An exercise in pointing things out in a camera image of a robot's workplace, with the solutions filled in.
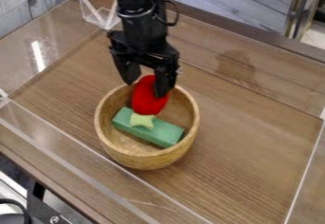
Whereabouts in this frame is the red plush fruit green leaf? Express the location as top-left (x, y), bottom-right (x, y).
top-left (129, 75), bottom-right (168, 130)

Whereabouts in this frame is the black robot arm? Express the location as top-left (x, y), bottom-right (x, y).
top-left (108, 0), bottom-right (179, 98)

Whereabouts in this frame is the green rectangular block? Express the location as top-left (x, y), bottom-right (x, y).
top-left (112, 106), bottom-right (184, 148)

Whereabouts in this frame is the wooden table leg background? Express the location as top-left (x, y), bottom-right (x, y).
top-left (284, 0), bottom-right (319, 41)

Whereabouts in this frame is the black cable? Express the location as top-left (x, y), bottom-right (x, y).
top-left (0, 197), bottom-right (30, 224)

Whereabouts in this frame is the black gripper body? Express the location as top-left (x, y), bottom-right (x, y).
top-left (108, 9), bottom-right (179, 71)

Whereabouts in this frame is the black table frame bracket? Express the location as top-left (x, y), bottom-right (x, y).
top-left (26, 182), bottom-right (70, 224)

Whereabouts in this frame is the wooden bowl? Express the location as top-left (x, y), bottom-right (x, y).
top-left (93, 85), bottom-right (199, 170)

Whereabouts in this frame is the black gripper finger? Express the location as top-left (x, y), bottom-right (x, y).
top-left (153, 65), bottom-right (177, 98)
top-left (112, 53), bottom-right (140, 84)

